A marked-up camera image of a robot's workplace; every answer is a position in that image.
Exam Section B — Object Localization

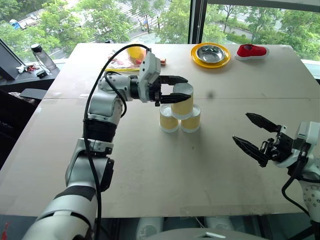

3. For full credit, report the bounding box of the clear bottle with black cap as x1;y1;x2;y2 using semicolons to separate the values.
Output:
30;43;58;75

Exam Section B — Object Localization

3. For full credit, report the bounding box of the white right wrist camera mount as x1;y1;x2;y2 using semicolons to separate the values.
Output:
271;121;320;169

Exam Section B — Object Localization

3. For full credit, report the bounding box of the black monitor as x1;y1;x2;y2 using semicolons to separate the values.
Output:
0;38;26;81

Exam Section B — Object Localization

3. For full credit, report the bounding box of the white rounded shape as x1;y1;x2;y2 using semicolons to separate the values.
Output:
136;216;165;240
203;216;235;232

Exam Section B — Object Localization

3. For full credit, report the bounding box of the red and white shoe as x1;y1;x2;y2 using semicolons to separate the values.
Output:
234;43;270;62

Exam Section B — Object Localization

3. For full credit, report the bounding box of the yellow round toy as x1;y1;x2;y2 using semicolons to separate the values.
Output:
126;46;147;66

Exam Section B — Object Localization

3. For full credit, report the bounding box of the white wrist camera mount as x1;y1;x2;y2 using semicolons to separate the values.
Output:
138;51;162;104
271;121;320;169

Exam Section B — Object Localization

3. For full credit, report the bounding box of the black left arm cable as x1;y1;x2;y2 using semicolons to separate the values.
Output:
83;43;153;240

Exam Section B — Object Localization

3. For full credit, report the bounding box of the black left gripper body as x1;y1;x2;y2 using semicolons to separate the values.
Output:
147;75;174;107

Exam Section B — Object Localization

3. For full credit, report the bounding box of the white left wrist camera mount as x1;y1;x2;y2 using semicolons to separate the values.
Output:
138;51;162;104

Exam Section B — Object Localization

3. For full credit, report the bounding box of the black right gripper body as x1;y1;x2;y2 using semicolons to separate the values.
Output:
259;124;297;163

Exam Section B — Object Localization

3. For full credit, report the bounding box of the dark window frame post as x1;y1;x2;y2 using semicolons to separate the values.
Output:
187;0;209;45

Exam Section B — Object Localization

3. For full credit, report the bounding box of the yellow plastic plate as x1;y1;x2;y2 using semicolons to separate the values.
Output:
190;42;232;69

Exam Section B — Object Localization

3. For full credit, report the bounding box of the yellow paper cup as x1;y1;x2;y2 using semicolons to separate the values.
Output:
159;104;180;133
179;104;202;133
170;82;195;120

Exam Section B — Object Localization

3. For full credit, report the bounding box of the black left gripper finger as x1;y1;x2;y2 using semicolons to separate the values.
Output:
167;75;189;87
161;92;192;105

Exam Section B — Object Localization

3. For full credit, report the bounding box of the clear plastic bag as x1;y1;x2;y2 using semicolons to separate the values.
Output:
104;49;141;73

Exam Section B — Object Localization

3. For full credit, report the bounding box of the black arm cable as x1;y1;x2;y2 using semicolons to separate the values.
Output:
83;43;153;240
281;143;312;217

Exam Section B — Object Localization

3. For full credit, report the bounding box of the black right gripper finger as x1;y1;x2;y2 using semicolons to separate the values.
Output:
245;112;282;134
232;135;270;168

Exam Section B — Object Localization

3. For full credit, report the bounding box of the grey chair armrest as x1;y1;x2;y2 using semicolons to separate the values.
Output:
19;87;48;100

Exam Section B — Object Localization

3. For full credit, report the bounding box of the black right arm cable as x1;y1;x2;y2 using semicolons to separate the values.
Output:
281;143;312;217

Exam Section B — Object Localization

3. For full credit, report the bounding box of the stainless steel bowl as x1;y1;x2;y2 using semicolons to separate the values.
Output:
195;45;227;63

